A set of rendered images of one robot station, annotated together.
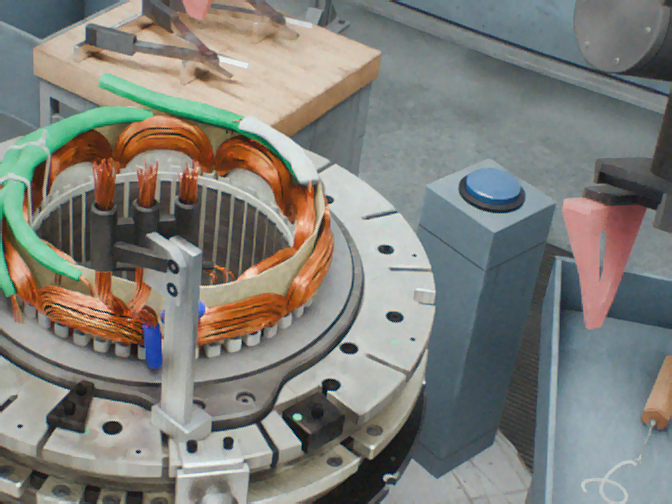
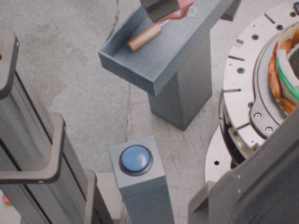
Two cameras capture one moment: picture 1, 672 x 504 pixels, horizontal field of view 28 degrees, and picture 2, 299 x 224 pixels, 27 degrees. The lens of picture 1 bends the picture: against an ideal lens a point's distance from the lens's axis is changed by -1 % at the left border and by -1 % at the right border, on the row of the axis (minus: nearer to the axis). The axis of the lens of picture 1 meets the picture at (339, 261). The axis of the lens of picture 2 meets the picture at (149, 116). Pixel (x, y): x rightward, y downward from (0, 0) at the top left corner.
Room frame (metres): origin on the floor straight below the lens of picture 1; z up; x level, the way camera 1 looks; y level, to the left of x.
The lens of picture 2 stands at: (1.12, 0.20, 1.86)
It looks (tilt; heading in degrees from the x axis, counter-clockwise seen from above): 60 degrees down; 222
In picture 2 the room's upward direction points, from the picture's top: 12 degrees counter-clockwise
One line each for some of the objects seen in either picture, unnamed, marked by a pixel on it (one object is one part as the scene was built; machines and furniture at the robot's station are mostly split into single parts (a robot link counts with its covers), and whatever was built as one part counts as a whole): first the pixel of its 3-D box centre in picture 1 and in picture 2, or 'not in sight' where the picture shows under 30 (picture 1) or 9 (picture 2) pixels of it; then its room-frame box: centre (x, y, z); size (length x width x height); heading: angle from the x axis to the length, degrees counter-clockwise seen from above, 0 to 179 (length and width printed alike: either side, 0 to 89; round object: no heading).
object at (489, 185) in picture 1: (493, 185); (135, 158); (0.83, -0.10, 1.04); 0.04 x 0.04 x 0.01
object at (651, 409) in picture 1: (665, 391); (144, 37); (0.63, -0.21, 1.03); 0.06 x 0.02 x 0.02; 160
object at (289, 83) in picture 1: (210, 62); not in sight; (0.93, 0.12, 1.05); 0.20 x 0.19 x 0.02; 62
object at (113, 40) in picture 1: (110, 39); not in sight; (0.88, 0.19, 1.09); 0.04 x 0.01 x 0.02; 77
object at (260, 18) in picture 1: (242, 13); not in sight; (0.95, 0.10, 1.09); 0.06 x 0.01 x 0.01; 87
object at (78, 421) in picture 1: (76, 401); not in sight; (0.48, 0.12, 1.10); 0.03 x 0.02 x 0.01; 172
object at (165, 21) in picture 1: (160, 14); not in sight; (0.93, 0.17, 1.09); 0.04 x 0.01 x 0.02; 47
